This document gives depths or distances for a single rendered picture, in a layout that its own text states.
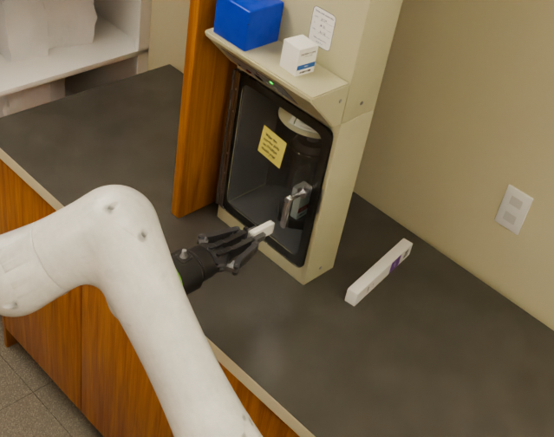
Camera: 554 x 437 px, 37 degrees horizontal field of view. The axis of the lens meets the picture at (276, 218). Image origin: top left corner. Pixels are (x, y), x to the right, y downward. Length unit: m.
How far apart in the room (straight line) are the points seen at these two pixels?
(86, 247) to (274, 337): 0.83
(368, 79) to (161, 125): 0.93
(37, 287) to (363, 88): 0.85
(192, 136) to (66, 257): 0.91
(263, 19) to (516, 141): 0.68
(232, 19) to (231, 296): 0.65
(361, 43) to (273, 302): 0.67
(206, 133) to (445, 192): 0.64
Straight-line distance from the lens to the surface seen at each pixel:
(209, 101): 2.00
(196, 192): 2.15
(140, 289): 1.14
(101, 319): 2.34
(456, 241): 2.24
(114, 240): 1.13
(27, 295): 1.20
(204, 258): 1.71
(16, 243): 1.20
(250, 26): 1.71
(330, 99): 1.67
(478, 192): 2.14
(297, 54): 1.66
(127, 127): 2.49
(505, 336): 2.09
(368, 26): 1.65
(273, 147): 1.90
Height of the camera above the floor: 2.32
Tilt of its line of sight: 39 degrees down
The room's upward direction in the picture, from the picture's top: 11 degrees clockwise
